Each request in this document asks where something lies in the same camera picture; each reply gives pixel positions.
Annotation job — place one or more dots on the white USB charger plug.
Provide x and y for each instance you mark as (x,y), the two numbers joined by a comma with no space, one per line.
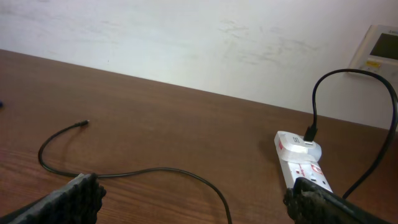
(291,147)

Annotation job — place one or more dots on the white wall control panel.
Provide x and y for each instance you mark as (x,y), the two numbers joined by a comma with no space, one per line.
(377,52)

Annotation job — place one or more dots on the white power strip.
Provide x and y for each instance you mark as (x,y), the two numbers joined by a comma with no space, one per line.
(311,171)

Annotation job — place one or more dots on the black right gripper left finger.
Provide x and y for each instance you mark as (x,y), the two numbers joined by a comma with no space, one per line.
(77,202)

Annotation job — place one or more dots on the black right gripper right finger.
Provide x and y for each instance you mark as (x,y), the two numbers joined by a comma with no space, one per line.
(308,203)

